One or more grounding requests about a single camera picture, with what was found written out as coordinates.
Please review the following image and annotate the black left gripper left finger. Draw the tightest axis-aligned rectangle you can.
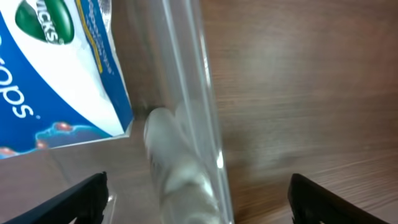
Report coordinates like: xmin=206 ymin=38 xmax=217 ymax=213
xmin=5 ymin=172 xmax=109 ymax=224

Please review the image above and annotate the clear plastic container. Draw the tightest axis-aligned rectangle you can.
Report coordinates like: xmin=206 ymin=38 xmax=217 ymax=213
xmin=49 ymin=0 xmax=234 ymax=223

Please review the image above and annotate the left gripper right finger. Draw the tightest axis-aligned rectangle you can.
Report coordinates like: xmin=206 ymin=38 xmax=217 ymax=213
xmin=288 ymin=173 xmax=387 ymax=224

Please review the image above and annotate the blue cough drops box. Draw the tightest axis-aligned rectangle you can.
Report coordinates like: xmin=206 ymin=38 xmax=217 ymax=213
xmin=1 ymin=0 xmax=134 ymax=159

